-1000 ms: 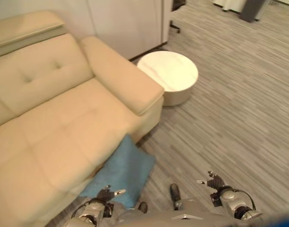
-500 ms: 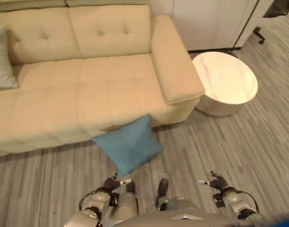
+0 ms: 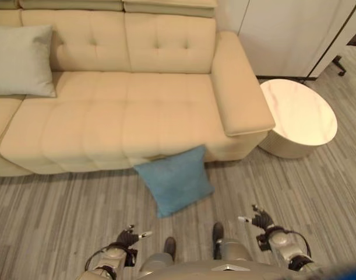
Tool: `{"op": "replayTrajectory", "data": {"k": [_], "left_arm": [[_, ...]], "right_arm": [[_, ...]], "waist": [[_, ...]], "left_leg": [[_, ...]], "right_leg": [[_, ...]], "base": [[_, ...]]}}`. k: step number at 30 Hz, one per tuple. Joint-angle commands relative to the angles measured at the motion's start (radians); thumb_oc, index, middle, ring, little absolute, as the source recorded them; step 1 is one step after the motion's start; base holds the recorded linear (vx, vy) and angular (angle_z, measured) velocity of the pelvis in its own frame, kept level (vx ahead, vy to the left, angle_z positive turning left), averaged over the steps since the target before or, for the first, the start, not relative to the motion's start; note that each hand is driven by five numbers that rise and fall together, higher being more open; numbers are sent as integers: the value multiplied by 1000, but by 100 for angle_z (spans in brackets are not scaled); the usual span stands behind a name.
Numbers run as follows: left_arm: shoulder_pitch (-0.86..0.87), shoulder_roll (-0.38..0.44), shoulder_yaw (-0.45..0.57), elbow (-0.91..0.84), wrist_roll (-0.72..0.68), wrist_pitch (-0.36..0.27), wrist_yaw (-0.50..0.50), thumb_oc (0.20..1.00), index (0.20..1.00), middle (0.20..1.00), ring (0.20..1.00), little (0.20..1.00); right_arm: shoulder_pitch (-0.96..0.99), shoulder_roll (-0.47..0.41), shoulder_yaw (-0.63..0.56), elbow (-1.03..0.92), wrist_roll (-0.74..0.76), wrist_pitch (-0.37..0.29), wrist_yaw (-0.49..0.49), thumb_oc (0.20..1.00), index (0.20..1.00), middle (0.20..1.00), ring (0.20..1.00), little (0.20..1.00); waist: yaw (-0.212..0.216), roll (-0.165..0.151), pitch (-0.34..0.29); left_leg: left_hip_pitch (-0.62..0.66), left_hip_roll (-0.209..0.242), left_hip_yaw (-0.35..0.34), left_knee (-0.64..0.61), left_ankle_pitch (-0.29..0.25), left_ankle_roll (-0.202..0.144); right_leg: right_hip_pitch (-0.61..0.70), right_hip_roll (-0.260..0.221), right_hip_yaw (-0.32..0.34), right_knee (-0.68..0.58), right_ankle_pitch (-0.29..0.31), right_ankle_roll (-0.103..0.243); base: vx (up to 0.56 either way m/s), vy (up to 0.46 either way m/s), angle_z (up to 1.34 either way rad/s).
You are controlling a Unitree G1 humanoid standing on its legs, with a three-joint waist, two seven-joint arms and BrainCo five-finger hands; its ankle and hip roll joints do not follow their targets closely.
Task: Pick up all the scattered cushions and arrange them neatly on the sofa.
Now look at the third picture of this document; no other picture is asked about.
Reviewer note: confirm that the dark robot foot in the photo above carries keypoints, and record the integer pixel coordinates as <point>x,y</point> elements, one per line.
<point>218,233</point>
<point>169,246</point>

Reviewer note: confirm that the left dark robot foot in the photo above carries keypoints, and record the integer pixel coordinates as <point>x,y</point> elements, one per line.
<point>169,246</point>

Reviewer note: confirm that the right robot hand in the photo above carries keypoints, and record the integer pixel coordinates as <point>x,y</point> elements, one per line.
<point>260,219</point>

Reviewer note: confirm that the silver robot body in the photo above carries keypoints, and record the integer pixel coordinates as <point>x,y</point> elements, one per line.
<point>212,262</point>

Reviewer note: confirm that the cream leather sofa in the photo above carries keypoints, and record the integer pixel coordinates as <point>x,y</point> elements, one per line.
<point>131,96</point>

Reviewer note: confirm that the right dark robot foot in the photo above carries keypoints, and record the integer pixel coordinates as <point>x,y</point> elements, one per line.
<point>218,233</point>

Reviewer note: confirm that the blue cushion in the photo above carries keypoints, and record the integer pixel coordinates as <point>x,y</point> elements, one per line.
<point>176,182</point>

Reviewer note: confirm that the white partition panel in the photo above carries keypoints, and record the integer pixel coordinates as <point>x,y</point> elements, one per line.
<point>294,38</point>

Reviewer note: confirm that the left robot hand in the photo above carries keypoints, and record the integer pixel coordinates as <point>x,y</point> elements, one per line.
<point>127,237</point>

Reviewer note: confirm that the round marble side table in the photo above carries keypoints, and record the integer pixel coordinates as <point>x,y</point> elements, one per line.
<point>297,116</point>

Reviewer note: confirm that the light grey cushion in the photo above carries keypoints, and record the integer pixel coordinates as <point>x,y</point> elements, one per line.
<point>19,61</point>

